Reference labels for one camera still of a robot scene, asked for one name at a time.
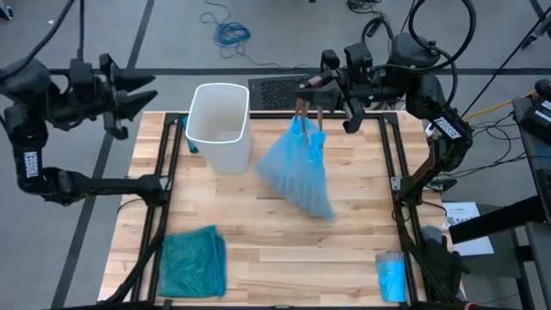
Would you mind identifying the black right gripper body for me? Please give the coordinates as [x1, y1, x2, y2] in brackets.
[320, 47, 381, 134]

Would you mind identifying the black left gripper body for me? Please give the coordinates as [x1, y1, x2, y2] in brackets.
[91, 53, 130, 140]

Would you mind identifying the light blue trash bag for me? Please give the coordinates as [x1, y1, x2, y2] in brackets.
[254, 96, 337, 223]

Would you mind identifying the white plastic trash bin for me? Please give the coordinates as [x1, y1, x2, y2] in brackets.
[184, 82, 253, 176]

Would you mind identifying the large teal cloth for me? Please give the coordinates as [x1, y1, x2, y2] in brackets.
[158, 225, 227, 299]

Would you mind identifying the black perforated metal case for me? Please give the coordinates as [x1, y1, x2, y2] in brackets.
[247, 73, 363, 111]

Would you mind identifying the black power strip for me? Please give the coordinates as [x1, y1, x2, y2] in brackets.
[365, 14, 385, 39]

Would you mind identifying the white printed sheet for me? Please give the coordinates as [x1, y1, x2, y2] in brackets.
[443, 201, 494, 257]

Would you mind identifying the black box device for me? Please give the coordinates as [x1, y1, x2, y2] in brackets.
[514, 78, 551, 146]

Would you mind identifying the black stand leg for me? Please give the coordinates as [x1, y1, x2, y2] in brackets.
[520, 0, 551, 48]

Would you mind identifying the black aluminium rig frame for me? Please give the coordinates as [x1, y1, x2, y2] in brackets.
[102, 110, 431, 310]

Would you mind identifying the blue coiled cable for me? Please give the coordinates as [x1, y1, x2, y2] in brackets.
[198, 0, 311, 70]

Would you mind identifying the yellow cable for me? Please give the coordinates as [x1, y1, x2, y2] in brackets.
[462, 89, 539, 121]

